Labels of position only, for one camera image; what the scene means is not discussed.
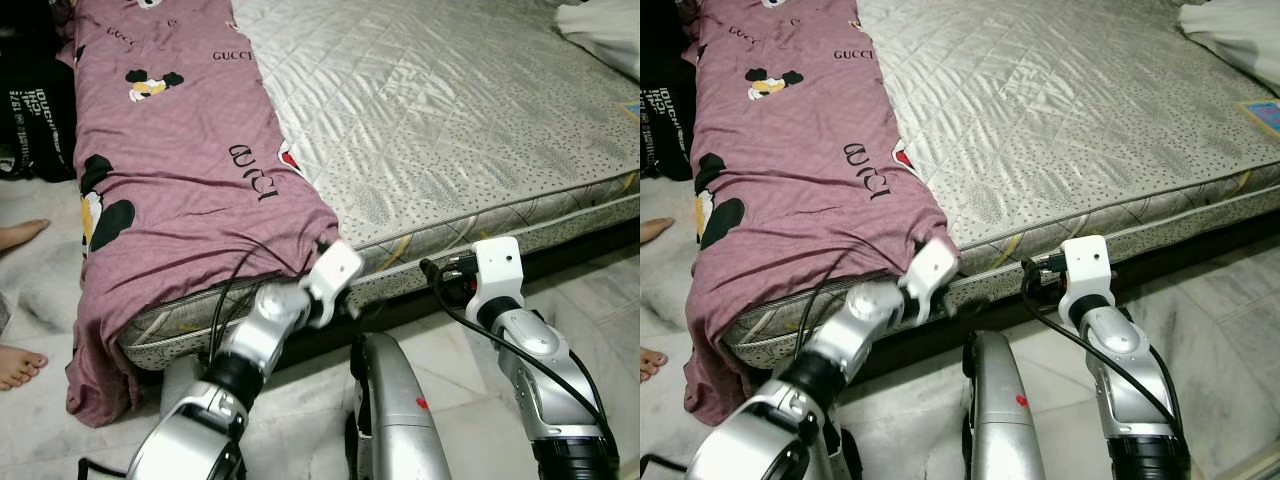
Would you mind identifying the purple cartoon print blanket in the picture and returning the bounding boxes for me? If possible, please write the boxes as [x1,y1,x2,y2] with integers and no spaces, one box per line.
[55,0,341,429]
[683,0,959,429]

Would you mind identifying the grey robot right leg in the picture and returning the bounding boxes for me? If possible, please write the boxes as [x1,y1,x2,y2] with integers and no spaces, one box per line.
[345,332,453,480]
[960,330,1048,480]

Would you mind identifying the white quilted patterned mattress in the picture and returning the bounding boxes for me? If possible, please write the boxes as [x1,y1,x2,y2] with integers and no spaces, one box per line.
[722,0,1280,351]
[120,0,641,373]

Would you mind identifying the black bag white lettering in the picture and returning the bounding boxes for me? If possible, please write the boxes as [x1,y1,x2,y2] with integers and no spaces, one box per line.
[0,60,79,183]
[640,60,701,183]

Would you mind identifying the white pillow with lettering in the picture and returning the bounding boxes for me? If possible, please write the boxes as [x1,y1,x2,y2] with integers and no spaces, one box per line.
[1178,0,1280,99]
[555,0,641,81]

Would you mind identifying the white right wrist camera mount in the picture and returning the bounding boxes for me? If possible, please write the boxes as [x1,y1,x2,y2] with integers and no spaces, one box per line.
[470,238,527,303]
[1058,236,1113,301]

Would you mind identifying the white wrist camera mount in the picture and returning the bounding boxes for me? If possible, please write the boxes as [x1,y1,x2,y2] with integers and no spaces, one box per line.
[1058,236,1113,301]
[470,238,527,303]
[300,240,364,329]
[897,237,961,326]

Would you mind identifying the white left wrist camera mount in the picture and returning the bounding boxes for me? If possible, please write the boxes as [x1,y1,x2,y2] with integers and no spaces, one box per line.
[897,237,961,326]
[300,240,364,329]

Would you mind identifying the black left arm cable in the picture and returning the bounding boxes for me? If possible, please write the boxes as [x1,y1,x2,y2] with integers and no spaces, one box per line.
[205,245,306,366]
[805,245,901,351]

